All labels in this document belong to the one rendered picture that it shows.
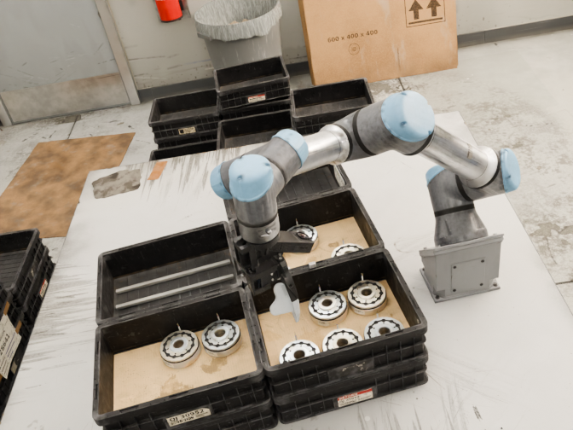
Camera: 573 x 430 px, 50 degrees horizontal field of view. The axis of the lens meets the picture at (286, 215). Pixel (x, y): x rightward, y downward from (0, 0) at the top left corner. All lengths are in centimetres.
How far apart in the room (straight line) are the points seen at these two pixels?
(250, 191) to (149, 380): 76
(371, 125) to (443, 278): 57
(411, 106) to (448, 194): 44
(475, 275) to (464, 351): 23
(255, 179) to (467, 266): 91
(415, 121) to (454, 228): 46
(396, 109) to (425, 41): 317
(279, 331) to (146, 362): 36
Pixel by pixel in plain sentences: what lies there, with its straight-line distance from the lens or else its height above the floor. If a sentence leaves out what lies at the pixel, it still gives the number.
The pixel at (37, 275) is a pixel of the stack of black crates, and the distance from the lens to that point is 293.
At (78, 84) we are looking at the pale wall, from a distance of 495.
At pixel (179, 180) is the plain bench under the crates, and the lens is 256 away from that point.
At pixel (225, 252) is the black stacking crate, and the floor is 83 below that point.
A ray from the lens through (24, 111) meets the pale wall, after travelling 518.
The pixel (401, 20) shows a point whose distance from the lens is 451.
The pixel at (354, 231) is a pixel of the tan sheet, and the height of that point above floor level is 83.
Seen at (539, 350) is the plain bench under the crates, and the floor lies 70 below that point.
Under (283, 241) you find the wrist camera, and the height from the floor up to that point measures 131.
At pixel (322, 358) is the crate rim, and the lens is 147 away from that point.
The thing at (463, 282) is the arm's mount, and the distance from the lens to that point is 185.
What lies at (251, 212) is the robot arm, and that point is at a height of 142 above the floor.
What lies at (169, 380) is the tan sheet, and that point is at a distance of 165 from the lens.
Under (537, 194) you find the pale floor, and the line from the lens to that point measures 342.
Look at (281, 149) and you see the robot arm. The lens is 112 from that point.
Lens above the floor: 207
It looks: 38 degrees down
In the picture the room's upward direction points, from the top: 11 degrees counter-clockwise
